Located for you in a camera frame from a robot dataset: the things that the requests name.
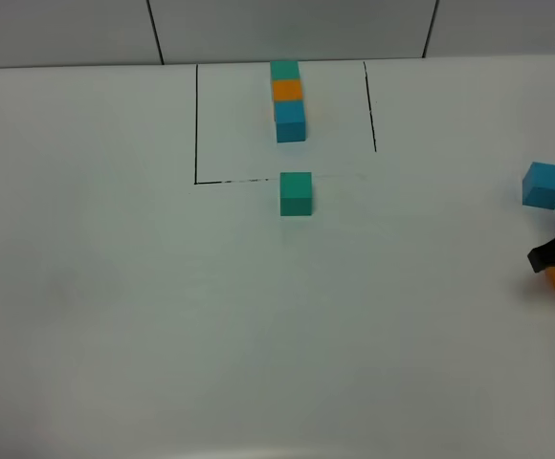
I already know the template blue cube block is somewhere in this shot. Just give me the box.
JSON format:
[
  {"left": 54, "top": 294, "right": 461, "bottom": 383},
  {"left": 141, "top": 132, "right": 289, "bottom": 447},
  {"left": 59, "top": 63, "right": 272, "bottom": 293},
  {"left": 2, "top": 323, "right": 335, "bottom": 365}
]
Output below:
[{"left": 274, "top": 100, "right": 306, "bottom": 143}]

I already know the template orange cube block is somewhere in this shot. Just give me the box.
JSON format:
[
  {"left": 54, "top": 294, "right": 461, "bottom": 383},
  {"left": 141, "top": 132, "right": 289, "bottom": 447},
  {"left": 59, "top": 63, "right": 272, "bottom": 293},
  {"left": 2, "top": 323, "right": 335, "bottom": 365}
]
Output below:
[{"left": 272, "top": 78, "right": 303, "bottom": 102}]

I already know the template green cube block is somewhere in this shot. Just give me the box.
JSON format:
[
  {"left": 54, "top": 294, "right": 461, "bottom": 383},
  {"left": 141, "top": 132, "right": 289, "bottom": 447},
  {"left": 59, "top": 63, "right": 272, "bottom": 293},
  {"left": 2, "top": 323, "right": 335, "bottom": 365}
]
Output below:
[{"left": 270, "top": 60, "right": 300, "bottom": 81}]

